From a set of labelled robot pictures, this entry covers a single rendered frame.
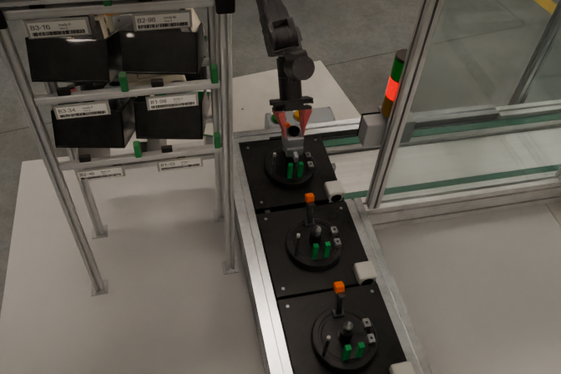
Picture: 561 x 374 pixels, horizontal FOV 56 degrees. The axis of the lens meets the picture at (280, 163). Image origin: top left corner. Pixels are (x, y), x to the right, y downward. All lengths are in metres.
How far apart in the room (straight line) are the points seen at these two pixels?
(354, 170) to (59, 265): 0.84
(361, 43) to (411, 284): 2.49
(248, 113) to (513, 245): 0.90
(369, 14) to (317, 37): 0.51
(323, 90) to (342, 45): 1.78
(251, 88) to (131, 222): 0.67
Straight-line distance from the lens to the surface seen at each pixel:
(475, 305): 1.46
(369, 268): 1.28
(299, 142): 1.36
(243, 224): 1.35
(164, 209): 1.52
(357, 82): 3.37
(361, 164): 1.58
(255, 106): 1.81
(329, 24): 3.86
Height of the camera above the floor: 2.05
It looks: 47 degrees down
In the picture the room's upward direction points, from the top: 5 degrees clockwise
